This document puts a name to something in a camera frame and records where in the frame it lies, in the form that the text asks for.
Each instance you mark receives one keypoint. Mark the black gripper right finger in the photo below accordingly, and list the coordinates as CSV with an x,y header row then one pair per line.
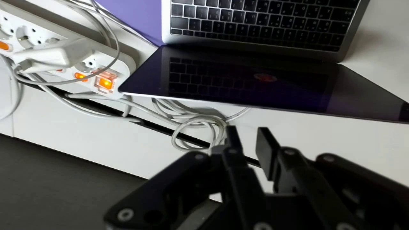
x,y
323,196

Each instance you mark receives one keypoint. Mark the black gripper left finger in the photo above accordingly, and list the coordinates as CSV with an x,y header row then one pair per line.
x,y
204,192

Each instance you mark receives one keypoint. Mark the dark grey laptop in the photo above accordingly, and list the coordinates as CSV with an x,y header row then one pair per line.
x,y
255,81

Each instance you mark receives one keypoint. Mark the white laptop charger adapter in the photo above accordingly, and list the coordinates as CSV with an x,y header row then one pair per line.
x,y
54,55

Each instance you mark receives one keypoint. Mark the white power strip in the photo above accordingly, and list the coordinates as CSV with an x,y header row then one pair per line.
x,y
108,70

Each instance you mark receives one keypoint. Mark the purple paper mat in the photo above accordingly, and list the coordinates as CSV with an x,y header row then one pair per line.
x,y
135,17

